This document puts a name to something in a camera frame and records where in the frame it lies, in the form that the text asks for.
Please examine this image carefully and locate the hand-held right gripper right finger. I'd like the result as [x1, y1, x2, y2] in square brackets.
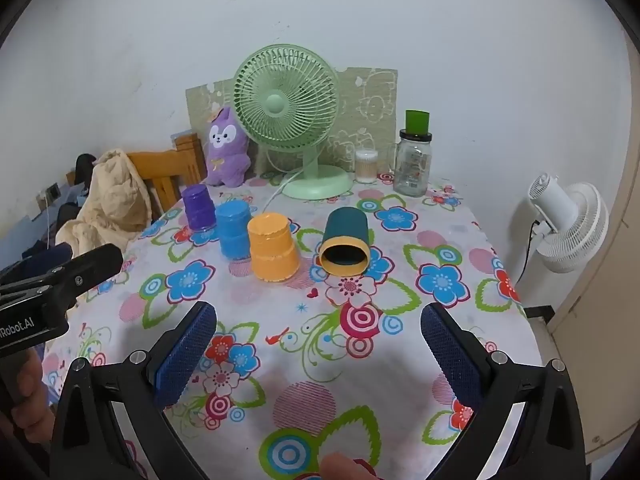
[420, 302, 588, 480]

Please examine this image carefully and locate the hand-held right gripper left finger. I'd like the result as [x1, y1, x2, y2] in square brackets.
[50, 301, 218, 480]

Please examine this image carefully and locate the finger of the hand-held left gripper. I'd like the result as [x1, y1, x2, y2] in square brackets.
[39, 244, 125, 312]

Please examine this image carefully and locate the teal cup with yellow rim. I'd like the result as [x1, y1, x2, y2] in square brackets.
[319, 206, 372, 277]

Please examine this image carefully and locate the purple cup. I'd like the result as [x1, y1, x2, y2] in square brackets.
[181, 184, 216, 231]

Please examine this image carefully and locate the blue cup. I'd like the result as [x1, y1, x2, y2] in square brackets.
[215, 201, 253, 260]

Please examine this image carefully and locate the orange cup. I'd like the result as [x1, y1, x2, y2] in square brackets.
[247, 212, 301, 282]

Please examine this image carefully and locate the person's left hand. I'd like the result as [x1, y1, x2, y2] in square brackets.
[0, 347, 57, 443]

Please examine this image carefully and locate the person's right hand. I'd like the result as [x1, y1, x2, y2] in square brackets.
[320, 452, 373, 480]

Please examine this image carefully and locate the dark cloth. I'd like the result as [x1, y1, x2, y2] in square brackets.
[0, 244, 72, 283]

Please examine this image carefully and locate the beige blanket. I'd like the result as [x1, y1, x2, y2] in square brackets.
[55, 149, 153, 311]

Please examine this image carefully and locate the floral tablecloth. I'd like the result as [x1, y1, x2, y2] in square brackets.
[42, 172, 544, 480]

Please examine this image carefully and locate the wooden chair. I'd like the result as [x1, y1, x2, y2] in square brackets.
[66, 132, 206, 222]

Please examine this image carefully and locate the beige cabinet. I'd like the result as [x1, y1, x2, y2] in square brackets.
[545, 35, 640, 463]

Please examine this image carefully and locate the white fan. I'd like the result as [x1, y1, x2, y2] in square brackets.
[528, 172, 610, 275]

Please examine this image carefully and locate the purple plush toy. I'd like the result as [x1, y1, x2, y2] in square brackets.
[205, 106, 252, 187]

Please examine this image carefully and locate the glass bottle with green cap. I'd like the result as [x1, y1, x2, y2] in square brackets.
[393, 109, 434, 196]

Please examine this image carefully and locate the cotton swab container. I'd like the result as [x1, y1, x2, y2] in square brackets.
[354, 148, 380, 184]

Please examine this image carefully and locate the green desk fan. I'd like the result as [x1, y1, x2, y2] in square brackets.
[232, 44, 355, 200]

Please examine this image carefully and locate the black bracket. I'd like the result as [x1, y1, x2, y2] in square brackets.
[525, 305, 554, 327]

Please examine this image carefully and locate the black fan cable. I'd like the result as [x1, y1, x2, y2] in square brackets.
[515, 219, 540, 284]

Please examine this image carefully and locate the white fan cable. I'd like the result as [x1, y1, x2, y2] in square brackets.
[262, 167, 304, 212]

